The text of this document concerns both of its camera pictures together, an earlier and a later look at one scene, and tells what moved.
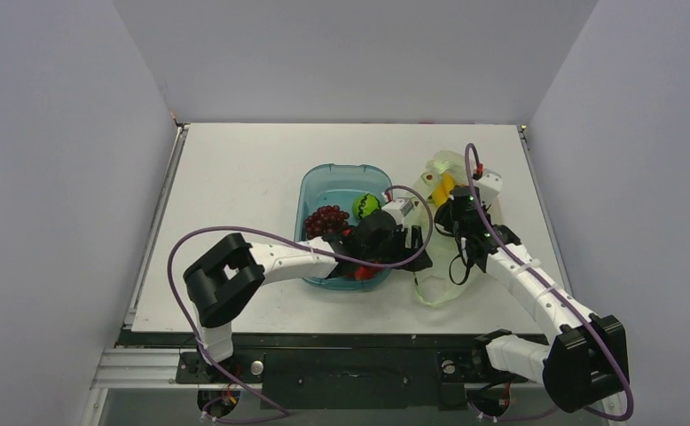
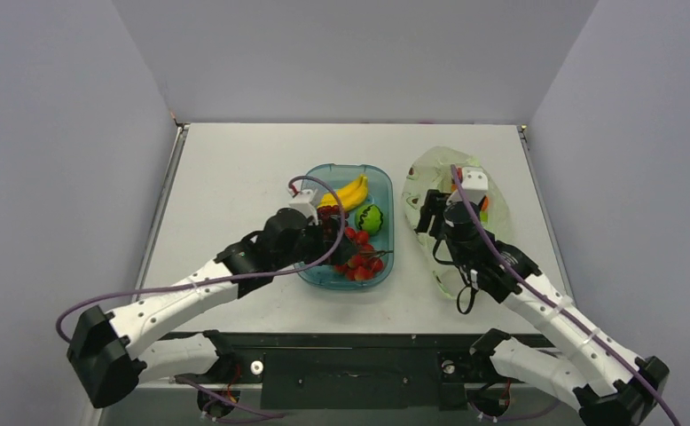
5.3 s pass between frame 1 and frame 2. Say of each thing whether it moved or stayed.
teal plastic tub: stayed
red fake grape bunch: stayed
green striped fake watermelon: moved
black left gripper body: moved
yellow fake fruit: moved
